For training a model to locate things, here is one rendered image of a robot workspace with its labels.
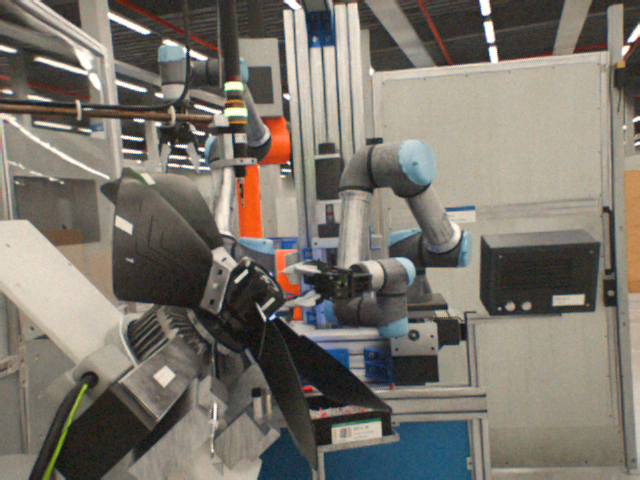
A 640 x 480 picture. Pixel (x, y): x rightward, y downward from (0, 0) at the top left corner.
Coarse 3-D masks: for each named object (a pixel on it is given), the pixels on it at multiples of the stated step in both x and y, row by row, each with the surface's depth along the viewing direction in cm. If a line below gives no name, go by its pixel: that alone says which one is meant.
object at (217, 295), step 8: (216, 264) 110; (216, 272) 110; (224, 272) 112; (208, 280) 108; (216, 280) 110; (224, 280) 112; (208, 288) 108; (224, 288) 112; (208, 296) 108; (216, 296) 110; (200, 304) 106; (208, 304) 108; (216, 304) 110; (216, 312) 110
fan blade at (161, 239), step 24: (120, 192) 92; (144, 192) 97; (120, 216) 90; (144, 216) 95; (168, 216) 100; (120, 240) 88; (144, 240) 93; (168, 240) 98; (192, 240) 104; (120, 264) 87; (144, 264) 92; (168, 264) 97; (192, 264) 103; (120, 288) 86; (144, 288) 92; (168, 288) 97; (192, 288) 103
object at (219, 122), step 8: (216, 120) 121; (224, 120) 122; (216, 128) 121; (224, 128) 121; (224, 136) 122; (224, 144) 122; (224, 152) 122; (232, 152) 123; (224, 160) 123; (232, 160) 122; (240, 160) 122; (248, 160) 123; (256, 160) 125
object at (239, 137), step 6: (234, 126) 123; (240, 126) 123; (234, 132) 123; (240, 132) 123; (246, 132) 125; (234, 138) 123; (240, 138) 123; (246, 138) 125; (234, 144) 123; (240, 144) 123; (246, 144) 124; (234, 150) 124; (240, 150) 124; (246, 150) 125; (234, 156) 124; (240, 156) 124; (246, 156) 125; (234, 168) 125; (240, 168) 124; (234, 174) 125; (240, 174) 124; (246, 174) 125
